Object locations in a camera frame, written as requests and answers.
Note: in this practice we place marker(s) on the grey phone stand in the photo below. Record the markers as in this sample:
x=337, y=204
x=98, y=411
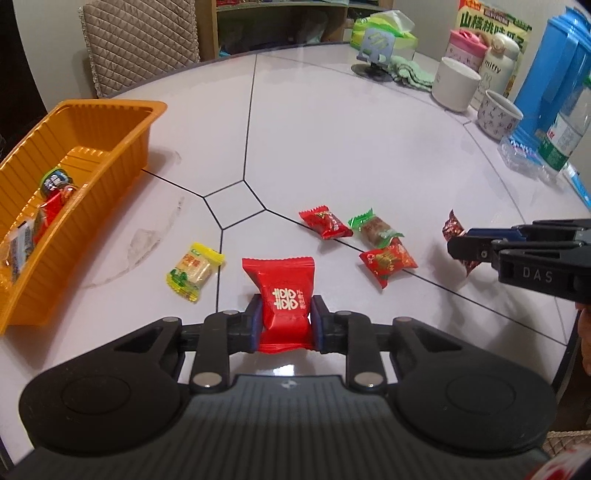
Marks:
x=376, y=46

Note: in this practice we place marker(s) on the quilted beige chair back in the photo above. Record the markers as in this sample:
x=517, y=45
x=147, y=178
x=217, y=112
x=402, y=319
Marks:
x=138, y=41

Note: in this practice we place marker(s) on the orange plastic tray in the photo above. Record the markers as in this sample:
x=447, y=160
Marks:
x=115, y=152

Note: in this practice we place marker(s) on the long green snack packet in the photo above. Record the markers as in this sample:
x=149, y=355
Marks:
x=57, y=180

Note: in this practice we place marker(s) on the grey black snack packet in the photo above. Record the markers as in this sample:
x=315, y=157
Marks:
x=21, y=249

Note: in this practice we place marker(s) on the green yellow seed bag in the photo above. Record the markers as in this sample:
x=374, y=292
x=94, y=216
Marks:
x=489, y=18

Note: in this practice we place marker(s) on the white thermos bottle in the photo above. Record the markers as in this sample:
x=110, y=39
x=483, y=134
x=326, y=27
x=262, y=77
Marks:
x=496, y=69

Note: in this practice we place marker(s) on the pink lidded cup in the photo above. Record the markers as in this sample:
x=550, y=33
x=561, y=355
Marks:
x=464, y=50

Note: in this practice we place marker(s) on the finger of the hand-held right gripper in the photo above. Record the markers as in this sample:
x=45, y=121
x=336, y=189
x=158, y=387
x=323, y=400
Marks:
x=471, y=249
x=498, y=232

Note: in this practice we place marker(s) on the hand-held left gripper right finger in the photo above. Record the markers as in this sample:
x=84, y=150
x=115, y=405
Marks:
x=318, y=321

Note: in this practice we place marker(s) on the clear blue tissue pack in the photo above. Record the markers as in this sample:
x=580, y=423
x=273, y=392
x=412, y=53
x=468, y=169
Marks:
x=524, y=154

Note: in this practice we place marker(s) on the large red candy packet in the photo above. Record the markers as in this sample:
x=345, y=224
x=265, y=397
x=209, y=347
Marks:
x=281, y=286

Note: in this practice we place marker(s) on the clear water bottle green label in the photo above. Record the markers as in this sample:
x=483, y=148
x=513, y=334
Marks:
x=565, y=134

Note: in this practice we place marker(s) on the yellow candy packet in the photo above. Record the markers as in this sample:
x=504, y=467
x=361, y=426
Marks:
x=194, y=272

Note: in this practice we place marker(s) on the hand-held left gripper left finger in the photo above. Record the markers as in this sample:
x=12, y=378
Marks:
x=254, y=321

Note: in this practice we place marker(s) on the green tissue box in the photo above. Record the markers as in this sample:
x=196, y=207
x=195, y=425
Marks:
x=401, y=34

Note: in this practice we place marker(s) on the blue toothpaste tube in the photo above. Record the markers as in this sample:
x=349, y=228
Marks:
x=579, y=184

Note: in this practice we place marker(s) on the blue thermos jug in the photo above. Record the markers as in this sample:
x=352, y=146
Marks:
x=554, y=60

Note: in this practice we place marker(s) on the green cloth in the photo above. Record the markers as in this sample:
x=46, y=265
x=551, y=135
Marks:
x=411, y=74

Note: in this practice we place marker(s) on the patterned white mug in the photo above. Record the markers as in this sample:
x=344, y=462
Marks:
x=498, y=117

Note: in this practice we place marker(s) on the dark red candy packet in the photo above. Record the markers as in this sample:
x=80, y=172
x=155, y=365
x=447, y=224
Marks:
x=452, y=226

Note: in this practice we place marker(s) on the person's red patterned clothing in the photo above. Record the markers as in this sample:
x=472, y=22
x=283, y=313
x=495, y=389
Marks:
x=563, y=468

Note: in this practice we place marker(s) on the white cup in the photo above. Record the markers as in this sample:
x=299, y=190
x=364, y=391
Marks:
x=455, y=87

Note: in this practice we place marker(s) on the small red candy packet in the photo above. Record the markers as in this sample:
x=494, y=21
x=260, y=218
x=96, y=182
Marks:
x=323, y=224
x=388, y=261
x=51, y=212

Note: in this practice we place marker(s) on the wooden shelf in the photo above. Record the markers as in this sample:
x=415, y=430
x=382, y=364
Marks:
x=207, y=27

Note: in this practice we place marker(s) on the green brown candy packet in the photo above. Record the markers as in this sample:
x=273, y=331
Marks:
x=374, y=228

